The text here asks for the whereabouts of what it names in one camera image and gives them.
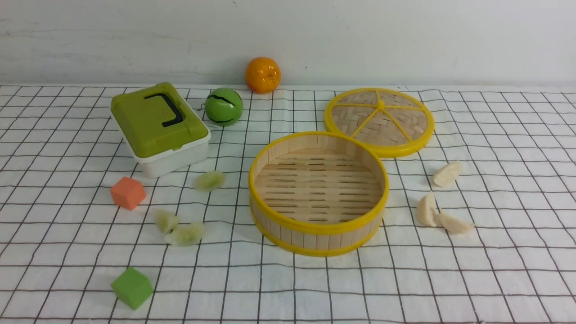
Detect green dumpling small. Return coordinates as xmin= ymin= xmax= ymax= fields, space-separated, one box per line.
xmin=154 ymin=209 xmax=180 ymax=234

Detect white dumpling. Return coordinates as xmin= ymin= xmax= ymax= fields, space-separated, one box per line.
xmin=438 ymin=212 xmax=476 ymax=234
xmin=416 ymin=192 xmax=437 ymax=227
xmin=432 ymin=161 xmax=462 ymax=187

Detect bamboo steamer tray yellow rim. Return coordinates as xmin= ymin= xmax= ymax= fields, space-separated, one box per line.
xmin=247 ymin=131 xmax=389 ymax=257

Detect woven bamboo steamer lid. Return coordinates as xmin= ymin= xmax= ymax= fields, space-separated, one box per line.
xmin=324 ymin=88 xmax=435 ymax=158

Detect green toy ball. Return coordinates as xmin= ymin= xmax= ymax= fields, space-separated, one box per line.
xmin=204 ymin=87 xmax=243 ymax=126

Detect orange toy fruit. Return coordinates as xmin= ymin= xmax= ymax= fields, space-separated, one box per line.
xmin=245 ymin=57 xmax=281 ymax=94

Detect green lidded white box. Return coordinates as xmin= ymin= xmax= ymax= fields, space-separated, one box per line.
xmin=110 ymin=82 xmax=211 ymax=178

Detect orange foam cube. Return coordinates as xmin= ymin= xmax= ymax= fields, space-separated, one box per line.
xmin=110 ymin=176 xmax=146 ymax=211

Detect green foam cube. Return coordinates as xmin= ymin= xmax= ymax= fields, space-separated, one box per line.
xmin=111 ymin=267 xmax=153 ymax=310

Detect white black-grid tablecloth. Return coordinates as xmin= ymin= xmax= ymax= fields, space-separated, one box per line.
xmin=0 ymin=85 xmax=576 ymax=324

